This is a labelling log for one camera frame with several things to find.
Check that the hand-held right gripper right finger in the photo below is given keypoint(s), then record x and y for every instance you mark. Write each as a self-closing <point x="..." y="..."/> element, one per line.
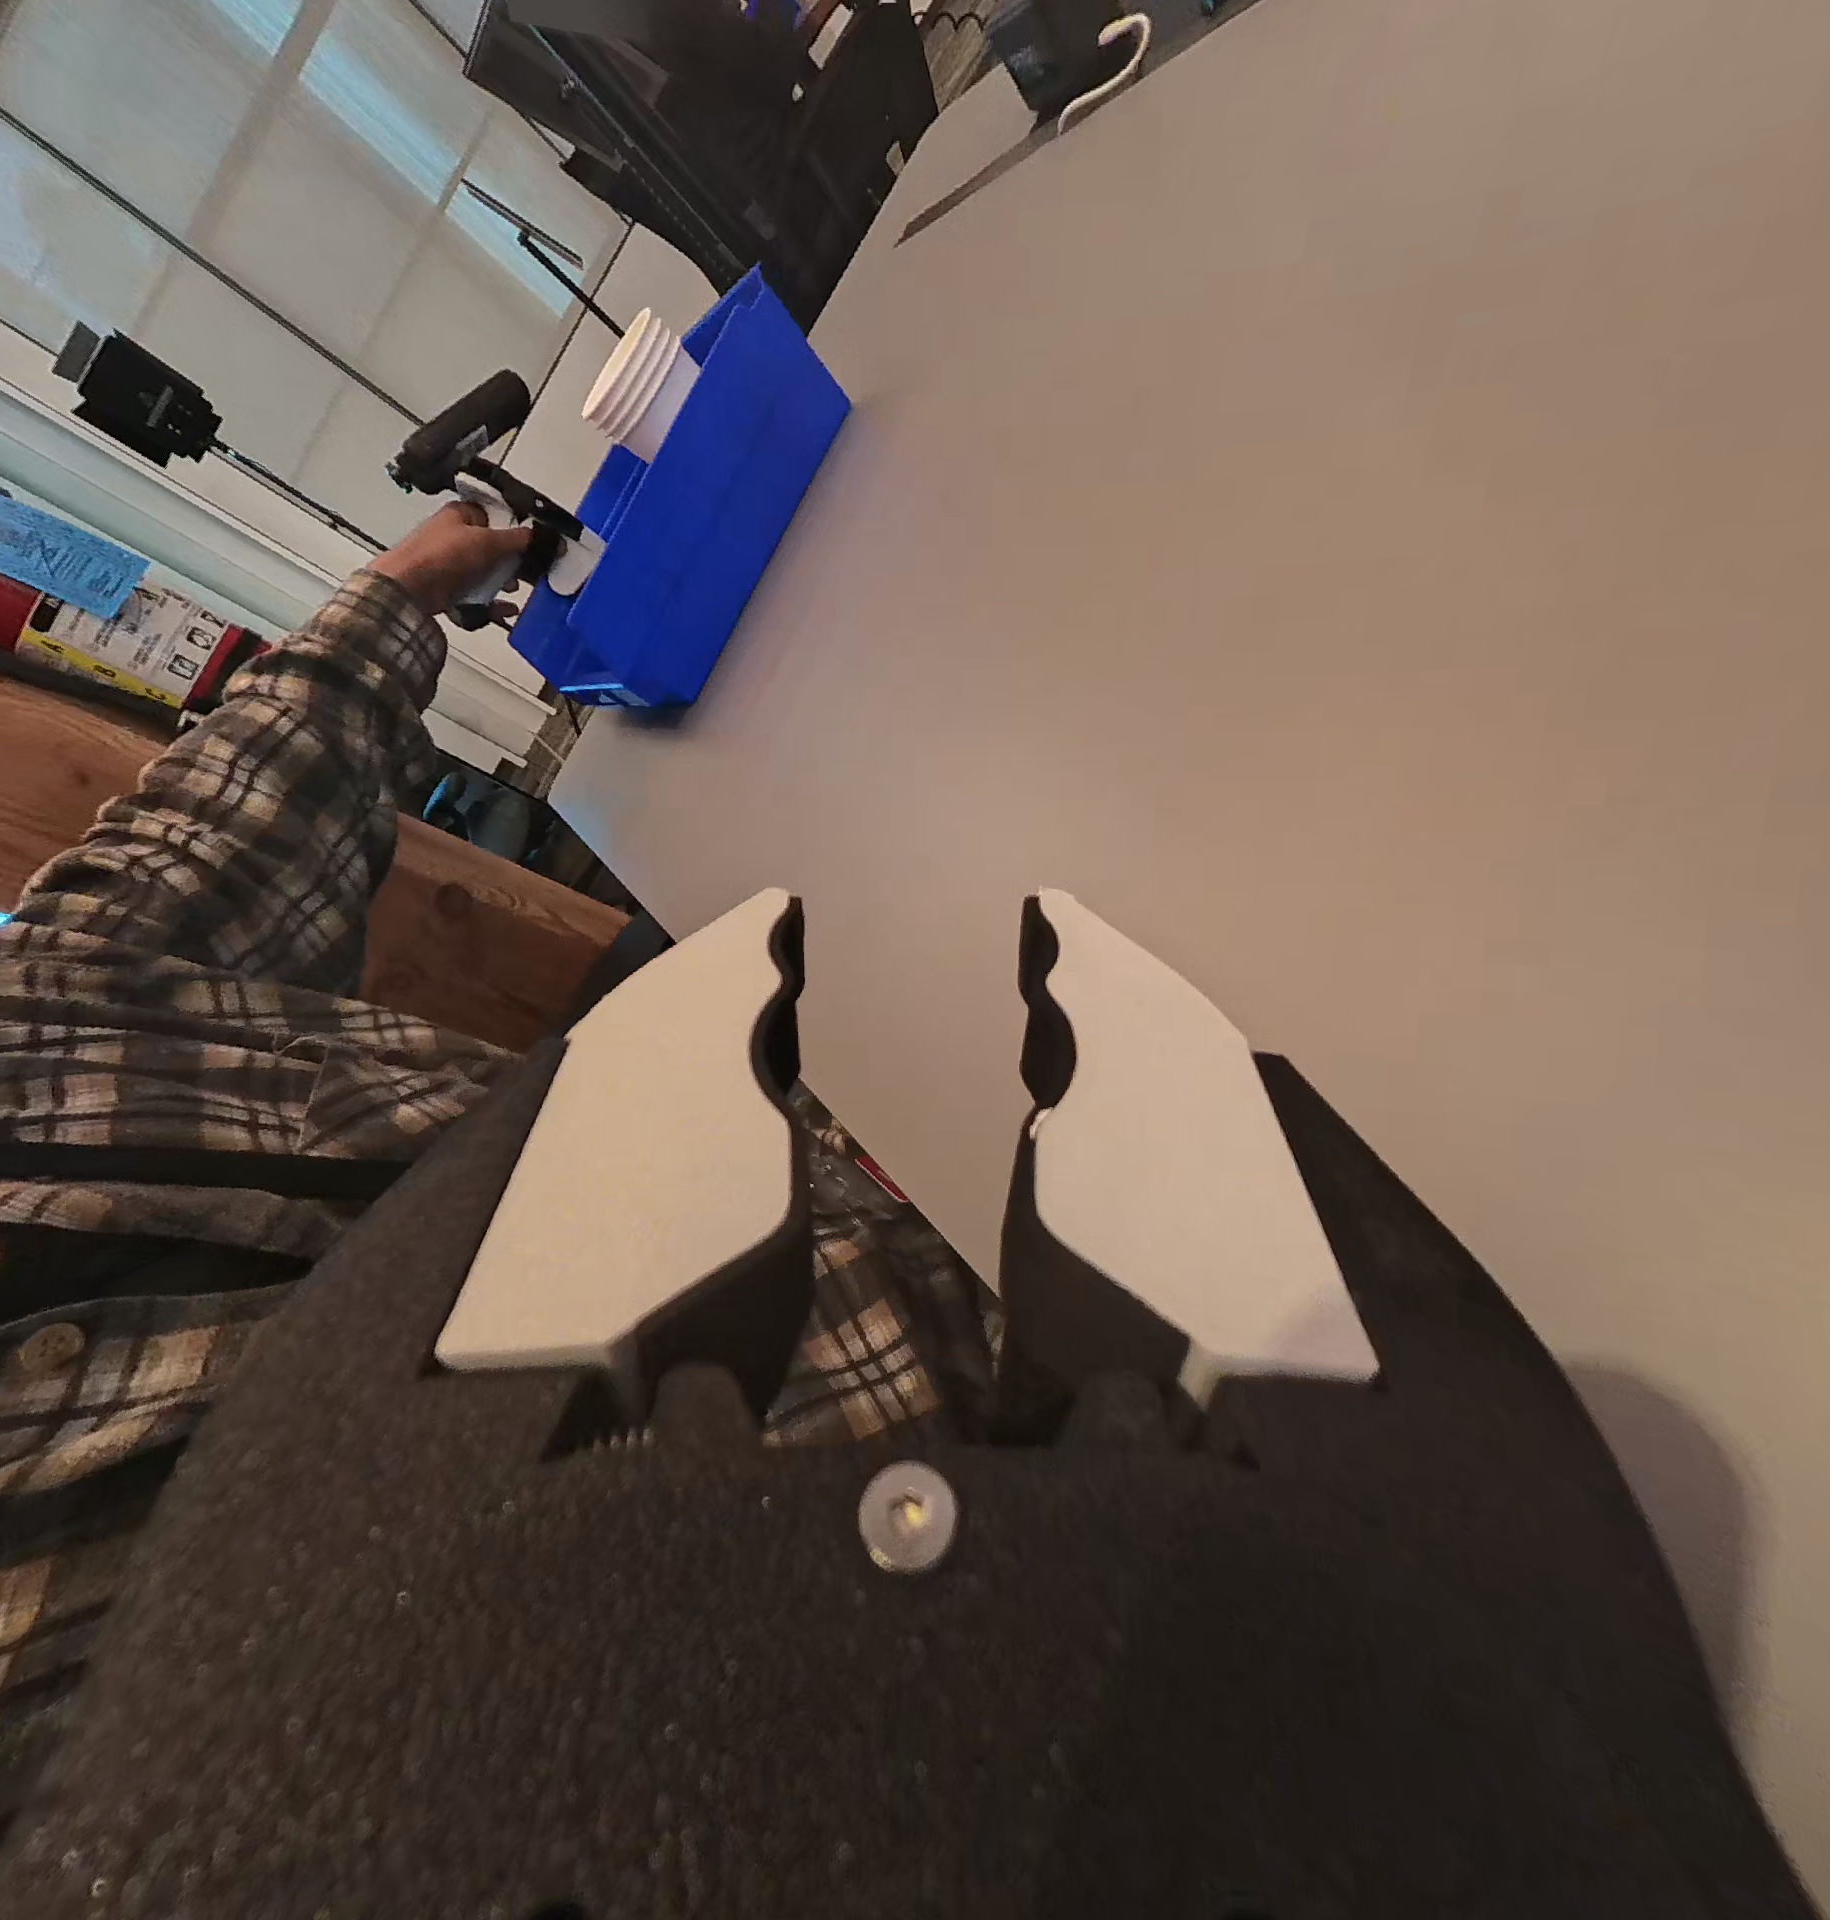
<point x="1185" y="1200"/>

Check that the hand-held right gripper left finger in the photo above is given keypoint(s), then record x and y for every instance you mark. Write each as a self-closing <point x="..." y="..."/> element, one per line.
<point x="630" y="1200"/>

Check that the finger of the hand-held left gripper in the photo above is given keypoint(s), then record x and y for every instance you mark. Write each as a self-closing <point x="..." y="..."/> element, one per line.
<point x="572" y="567"/>

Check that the blue plastic bin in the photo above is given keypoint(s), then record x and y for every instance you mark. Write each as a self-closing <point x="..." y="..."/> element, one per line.
<point x="705" y="495"/>

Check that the white paper cup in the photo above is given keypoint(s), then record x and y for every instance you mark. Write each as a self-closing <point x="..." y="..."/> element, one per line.
<point x="630" y="383"/>

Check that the person's left forearm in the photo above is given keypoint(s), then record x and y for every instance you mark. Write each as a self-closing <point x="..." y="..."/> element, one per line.
<point x="284" y="750"/>

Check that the person's left hand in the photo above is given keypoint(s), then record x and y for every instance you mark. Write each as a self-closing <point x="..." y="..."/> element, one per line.
<point x="428" y="563"/>

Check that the red id badge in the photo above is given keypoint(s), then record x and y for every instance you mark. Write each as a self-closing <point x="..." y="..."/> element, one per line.
<point x="882" y="1178"/>

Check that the black tripod light stand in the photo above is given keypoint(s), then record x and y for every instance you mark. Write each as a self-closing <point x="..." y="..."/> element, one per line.
<point x="143" y="398"/>

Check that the red fire extinguisher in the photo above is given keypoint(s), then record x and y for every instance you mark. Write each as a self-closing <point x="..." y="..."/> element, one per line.
<point x="134" y="639"/>

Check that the blue inspection tag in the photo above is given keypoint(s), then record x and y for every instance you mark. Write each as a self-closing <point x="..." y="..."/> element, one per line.
<point x="44" y="548"/>

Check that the person's plaid shirt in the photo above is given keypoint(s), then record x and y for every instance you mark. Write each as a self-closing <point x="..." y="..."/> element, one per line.
<point x="181" y="1350"/>

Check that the black charger box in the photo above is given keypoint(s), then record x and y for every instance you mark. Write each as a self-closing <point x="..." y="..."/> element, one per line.
<point x="1051" y="44"/>

